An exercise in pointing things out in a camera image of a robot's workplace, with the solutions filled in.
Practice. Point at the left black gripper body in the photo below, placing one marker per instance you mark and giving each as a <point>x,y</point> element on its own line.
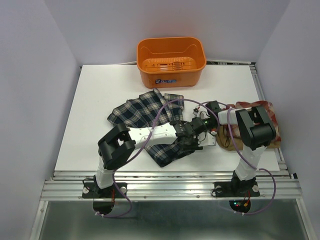
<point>191,145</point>

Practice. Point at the navy plaid skirt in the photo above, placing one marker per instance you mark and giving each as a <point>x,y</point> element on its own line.
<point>141,112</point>

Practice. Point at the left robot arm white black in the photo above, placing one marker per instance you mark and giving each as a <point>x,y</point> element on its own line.
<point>116,147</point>

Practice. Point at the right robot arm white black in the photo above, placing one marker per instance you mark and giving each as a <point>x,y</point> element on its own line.
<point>251,132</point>

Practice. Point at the tan folded skirt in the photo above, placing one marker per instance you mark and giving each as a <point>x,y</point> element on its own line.
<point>223,139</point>

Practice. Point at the red plaid skirt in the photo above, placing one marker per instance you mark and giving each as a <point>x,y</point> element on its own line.
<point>267,105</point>

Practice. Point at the orange plastic basket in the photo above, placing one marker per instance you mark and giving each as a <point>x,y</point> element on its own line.
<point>170,62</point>

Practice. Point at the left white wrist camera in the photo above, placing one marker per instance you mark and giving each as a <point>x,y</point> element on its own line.
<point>207,139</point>

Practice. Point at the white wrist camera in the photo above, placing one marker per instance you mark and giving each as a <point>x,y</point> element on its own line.
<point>207,139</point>
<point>200,113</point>

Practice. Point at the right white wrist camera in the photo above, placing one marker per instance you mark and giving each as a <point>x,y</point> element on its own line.
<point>200,113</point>

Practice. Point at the aluminium rail frame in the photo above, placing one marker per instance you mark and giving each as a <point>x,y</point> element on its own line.
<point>170,203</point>

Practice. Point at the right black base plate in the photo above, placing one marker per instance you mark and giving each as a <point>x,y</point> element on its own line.
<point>225,189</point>

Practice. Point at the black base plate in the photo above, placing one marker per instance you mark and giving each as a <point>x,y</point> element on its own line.
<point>92,191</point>
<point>225,189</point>

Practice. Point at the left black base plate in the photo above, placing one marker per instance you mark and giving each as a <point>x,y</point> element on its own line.
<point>92,191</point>

